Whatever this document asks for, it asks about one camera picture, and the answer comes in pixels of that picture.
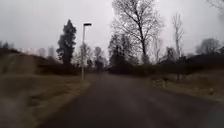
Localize dark bushes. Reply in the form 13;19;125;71
34;55;83;76

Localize dark asphalt path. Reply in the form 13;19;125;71
39;72;224;128

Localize group of bare trees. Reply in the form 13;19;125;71
71;43;108;71

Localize cluster of dark conifers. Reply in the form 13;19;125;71
107;33;135;68

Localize round bare tree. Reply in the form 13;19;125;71
195;37;221;56

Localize brown grass verge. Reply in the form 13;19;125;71
0;53;98;128

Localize dark hedge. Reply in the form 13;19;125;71
107;53;224;77

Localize large bare tree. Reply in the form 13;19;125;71
111;0;165;66

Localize tall dark conifer tree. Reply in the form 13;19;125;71
55;19;78;68

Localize street lamp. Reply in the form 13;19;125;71
80;22;93;81

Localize thin bare tree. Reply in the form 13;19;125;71
171;13;185;82

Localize brown grass strip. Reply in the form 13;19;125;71
146;68;224;103

